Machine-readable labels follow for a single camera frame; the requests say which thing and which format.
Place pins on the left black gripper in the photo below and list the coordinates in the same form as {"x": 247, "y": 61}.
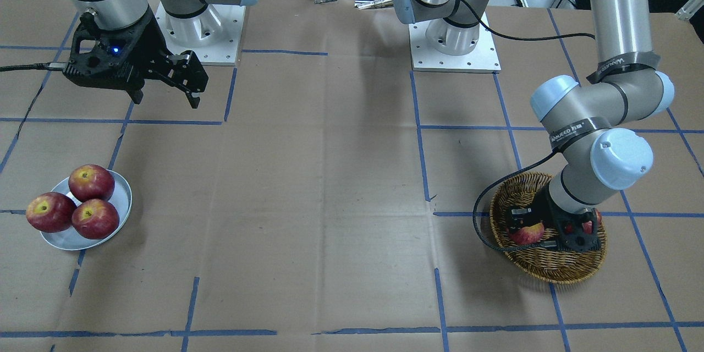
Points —
{"x": 543, "y": 206}

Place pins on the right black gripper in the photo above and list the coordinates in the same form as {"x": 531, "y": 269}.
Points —
{"x": 147, "y": 45}

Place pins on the red yellow transferred apple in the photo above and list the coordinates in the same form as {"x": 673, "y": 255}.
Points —
{"x": 524, "y": 236}

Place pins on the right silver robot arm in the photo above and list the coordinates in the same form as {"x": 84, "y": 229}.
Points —
{"x": 117, "y": 14}

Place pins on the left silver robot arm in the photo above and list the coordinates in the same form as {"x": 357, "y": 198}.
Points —
{"x": 584, "y": 123}

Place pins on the woven wicker basket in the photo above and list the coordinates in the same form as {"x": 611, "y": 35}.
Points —
{"x": 550, "y": 265}

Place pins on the red apple in basket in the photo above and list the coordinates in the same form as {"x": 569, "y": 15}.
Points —
{"x": 596, "y": 219}

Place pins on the red apple plate back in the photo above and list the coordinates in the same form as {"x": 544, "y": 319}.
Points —
{"x": 91, "y": 182}

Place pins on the red apple plate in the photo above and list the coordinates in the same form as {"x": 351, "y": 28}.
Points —
{"x": 51, "y": 212}
{"x": 95, "y": 219}
{"x": 91, "y": 182}

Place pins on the red apple plate front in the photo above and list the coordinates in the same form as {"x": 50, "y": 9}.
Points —
{"x": 95, "y": 219}

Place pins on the light blue plate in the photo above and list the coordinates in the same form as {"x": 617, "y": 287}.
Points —
{"x": 70, "y": 240}

